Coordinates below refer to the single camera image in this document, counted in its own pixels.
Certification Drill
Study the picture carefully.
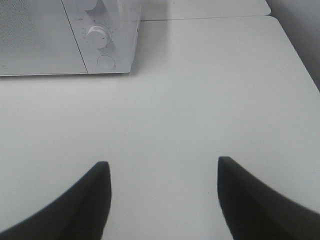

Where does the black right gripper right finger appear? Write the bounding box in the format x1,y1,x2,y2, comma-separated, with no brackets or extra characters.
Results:
217,156,320,240

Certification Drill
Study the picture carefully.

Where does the white microwave oven body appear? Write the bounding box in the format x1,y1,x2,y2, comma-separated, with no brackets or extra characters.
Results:
0,0,143,77

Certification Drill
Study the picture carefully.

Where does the lower white timer knob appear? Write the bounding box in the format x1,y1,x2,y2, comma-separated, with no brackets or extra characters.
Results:
87,26,111,49

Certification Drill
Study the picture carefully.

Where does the white microwave door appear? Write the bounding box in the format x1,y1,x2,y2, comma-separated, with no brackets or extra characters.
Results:
0,0,87,76

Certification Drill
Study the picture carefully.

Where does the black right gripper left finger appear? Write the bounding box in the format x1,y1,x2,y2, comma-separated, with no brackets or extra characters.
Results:
0,161,112,240

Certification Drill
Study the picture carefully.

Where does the round white door button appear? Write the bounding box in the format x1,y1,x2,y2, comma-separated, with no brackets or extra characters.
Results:
97,55,116,70

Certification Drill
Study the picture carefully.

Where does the upper white power knob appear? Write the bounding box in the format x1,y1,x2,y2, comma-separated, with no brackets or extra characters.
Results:
81,0,98,11

